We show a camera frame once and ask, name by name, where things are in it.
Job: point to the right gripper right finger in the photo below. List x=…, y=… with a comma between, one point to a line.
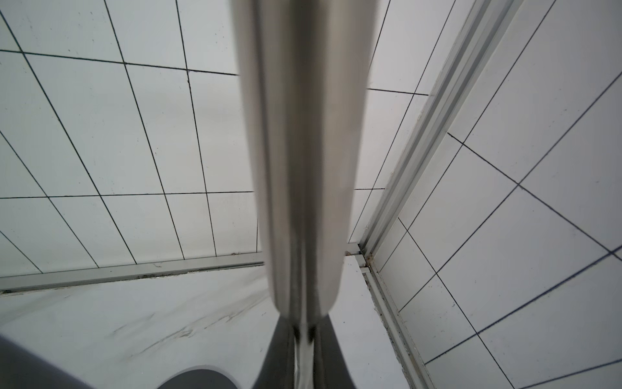
x=330, y=369

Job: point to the dark grey utensil rack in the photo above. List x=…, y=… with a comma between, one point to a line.
x=22, y=368

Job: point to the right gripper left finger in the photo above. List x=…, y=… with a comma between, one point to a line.
x=278, y=368

